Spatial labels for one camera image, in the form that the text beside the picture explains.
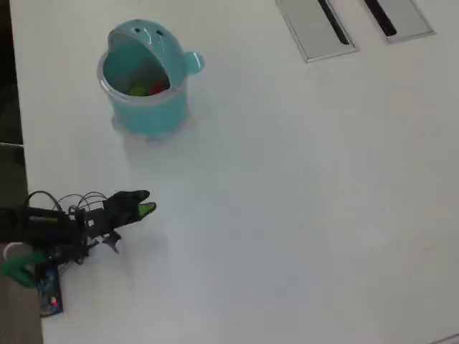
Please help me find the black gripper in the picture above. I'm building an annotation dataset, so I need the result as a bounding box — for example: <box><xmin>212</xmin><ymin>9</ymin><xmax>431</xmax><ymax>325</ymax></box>
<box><xmin>102</xmin><ymin>190</ymin><xmax>158</xmax><ymax>231</ymax></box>

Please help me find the green lego block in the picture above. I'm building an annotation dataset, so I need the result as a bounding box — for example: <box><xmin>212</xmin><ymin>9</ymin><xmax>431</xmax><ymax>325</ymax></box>
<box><xmin>128</xmin><ymin>82</ymin><xmax>151</xmax><ymax>97</ymax></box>

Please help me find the teal whale-shaped bin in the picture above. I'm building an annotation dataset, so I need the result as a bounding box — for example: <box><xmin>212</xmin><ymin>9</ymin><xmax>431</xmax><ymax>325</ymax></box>
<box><xmin>97</xmin><ymin>19</ymin><xmax>207</xmax><ymax>143</ymax></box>

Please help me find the blue controller board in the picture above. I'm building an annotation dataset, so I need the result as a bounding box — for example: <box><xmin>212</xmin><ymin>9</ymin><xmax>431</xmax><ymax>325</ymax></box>
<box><xmin>37</xmin><ymin>267</ymin><xmax>65</xmax><ymax>318</ymax></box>

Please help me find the green table clamp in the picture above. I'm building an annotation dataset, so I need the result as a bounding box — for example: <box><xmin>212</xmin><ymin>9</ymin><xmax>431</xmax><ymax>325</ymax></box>
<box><xmin>0</xmin><ymin>250</ymin><xmax>47</xmax><ymax>289</ymax></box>

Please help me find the black wrist cable bundle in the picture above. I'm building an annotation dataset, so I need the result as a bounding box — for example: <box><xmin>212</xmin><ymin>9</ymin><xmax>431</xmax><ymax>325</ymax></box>
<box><xmin>27</xmin><ymin>189</ymin><xmax>108</xmax><ymax>216</ymax></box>

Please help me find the wide metal cable grommet plate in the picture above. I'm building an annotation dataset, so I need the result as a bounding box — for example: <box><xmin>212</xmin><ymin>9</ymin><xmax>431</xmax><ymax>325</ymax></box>
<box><xmin>275</xmin><ymin>0</ymin><xmax>360</xmax><ymax>64</ymax></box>

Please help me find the narrow metal cable grommet plate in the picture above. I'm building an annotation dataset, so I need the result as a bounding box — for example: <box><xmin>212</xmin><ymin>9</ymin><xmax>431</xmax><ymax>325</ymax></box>
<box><xmin>364</xmin><ymin>0</ymin><xmax>437</xmax><ymax>44</ymax></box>

